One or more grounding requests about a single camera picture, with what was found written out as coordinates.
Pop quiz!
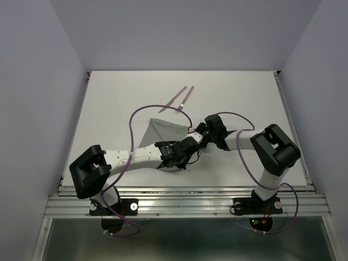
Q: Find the aluminium mounting rail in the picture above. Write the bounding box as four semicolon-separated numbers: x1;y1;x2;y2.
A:
44;185;331;219

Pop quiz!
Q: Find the pink handled knife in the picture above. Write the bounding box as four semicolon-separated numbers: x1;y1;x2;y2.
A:
158;86;187;113

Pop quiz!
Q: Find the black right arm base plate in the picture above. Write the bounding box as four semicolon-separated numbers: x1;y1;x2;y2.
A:
229;197;283;216

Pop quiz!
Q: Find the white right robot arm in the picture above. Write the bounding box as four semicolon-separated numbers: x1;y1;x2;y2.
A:
194;113;301;212

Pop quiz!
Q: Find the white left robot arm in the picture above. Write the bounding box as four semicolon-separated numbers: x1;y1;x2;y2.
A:
69;132;203;214

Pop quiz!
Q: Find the pink handled fork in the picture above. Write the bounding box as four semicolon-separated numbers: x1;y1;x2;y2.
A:
177;86;195;111

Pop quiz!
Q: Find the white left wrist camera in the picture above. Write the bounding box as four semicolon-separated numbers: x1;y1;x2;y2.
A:
186;132;203;144

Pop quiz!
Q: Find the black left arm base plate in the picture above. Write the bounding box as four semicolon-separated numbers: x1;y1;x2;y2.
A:
89;197;140;218

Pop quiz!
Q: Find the grey cloth napkin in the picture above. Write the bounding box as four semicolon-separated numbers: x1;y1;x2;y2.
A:
129;119;188;172

